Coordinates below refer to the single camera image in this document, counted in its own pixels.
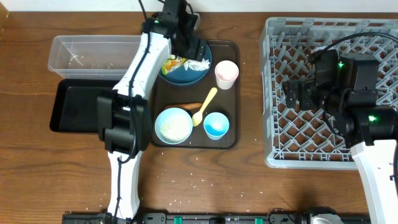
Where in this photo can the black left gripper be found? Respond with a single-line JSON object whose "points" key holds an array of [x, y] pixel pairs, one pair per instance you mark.
{"points": [[196, 50]]}

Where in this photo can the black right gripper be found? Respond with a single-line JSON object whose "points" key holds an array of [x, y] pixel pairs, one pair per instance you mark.
{"points": [[306, 90]]}

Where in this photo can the colourful snack wrapper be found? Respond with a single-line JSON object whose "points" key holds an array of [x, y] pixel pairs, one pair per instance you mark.
{"points": [[172, 63]]}

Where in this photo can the pink plastic cup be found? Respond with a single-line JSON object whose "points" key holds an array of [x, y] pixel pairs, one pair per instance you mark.
{"points": [[226, 73]]}

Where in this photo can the light blue plastic cup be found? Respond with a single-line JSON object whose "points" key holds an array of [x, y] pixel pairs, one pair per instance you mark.
{"points": [[216, 125]]}

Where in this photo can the white paper napkin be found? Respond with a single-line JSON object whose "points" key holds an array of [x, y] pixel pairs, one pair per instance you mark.
{"points": [[196, 65]]}

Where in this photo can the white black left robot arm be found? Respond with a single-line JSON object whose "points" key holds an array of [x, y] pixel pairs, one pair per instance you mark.
{"points": [[124, 118]]}

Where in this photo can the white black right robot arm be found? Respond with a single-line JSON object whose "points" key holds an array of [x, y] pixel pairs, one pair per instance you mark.
{"points": [[344, 86]]}

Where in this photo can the grey plastic dishwasher rack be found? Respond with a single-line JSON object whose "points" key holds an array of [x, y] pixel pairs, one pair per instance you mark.
{"points": [[295, 139]]}

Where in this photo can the clear plastic waste bin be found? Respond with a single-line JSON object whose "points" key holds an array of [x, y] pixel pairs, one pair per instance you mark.
{"points": [[93, 57]]}

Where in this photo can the dark blue plate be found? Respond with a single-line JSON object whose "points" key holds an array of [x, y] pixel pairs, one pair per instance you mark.
{"points": [[182, 77]]}

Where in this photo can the orange brown food piece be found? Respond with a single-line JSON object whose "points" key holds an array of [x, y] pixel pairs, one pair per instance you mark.
{"points": [[186, 106]]}

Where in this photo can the dark brown serving tray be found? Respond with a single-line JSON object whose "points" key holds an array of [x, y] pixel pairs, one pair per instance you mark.
{"points": [[225, 101]]}

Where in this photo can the yellow plastic spoon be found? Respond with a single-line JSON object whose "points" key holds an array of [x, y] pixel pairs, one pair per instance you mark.
{"points": [[198, 116]]}

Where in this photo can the light blue bowl with rice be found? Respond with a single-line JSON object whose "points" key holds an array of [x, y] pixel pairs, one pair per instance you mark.
{"points": [[173, 126]]}

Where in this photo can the black rectangular tray bin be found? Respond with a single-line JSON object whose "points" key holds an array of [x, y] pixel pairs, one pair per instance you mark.
{"points": [[75, 106]]}

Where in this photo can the black rail at table edge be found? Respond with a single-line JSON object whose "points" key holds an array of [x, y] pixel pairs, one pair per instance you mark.
{"points": [[275, 216]]}

